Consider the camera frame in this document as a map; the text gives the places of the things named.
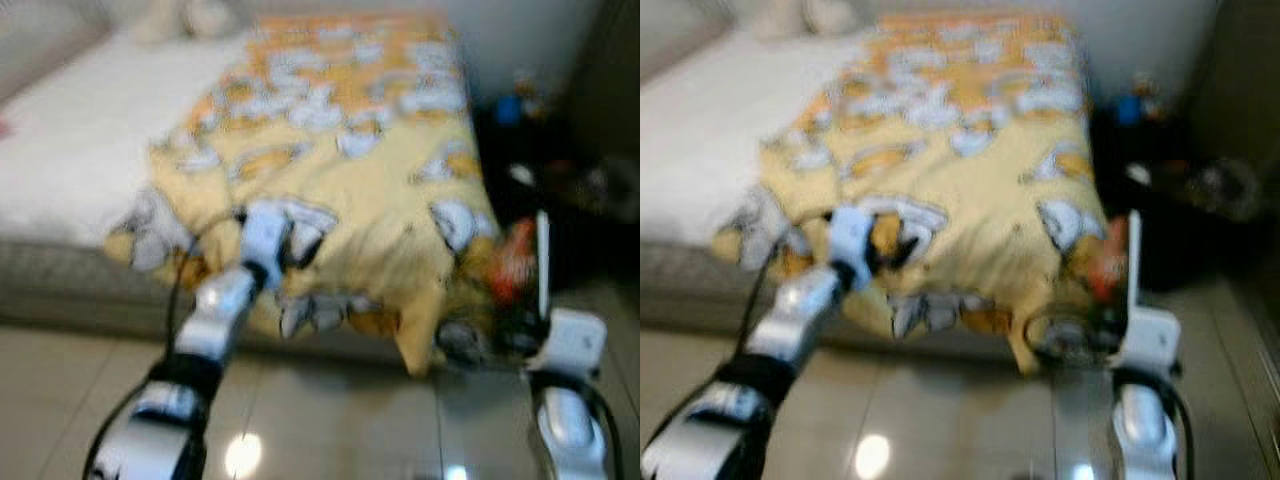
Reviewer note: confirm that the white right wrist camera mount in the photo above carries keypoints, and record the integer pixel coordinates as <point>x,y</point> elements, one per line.
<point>572,342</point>
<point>1150,340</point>

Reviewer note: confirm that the dark red cover book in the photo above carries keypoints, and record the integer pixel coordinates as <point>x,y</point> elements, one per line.
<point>1112,260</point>
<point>515,260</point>

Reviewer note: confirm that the grey bed headboard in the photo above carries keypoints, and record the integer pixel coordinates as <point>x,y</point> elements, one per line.
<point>675,35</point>
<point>45,45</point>

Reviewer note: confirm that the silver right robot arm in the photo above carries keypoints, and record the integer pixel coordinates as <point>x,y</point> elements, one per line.
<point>570,425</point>
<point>1145,425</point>

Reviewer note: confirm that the small blue toy figure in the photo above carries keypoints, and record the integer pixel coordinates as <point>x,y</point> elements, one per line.
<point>1130,108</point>
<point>510,108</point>

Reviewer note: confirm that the dark grey wardrobe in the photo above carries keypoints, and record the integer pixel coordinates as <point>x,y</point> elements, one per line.
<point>1250,70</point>
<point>615,70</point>

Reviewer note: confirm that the yellow cartoon print blanket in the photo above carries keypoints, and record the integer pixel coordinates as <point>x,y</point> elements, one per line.
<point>370,190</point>
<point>980,190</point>

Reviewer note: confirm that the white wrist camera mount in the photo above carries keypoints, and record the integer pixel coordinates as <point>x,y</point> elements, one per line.
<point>1150,340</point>
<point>265,240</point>
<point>852,245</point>
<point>572,342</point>

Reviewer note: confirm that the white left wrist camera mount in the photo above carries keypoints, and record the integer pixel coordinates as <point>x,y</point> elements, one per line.
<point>265,240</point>
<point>852,245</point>

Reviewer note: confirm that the beige plush pillow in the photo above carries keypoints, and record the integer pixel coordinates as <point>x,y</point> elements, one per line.
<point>212,16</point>
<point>832,15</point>
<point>158,20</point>
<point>780,18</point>

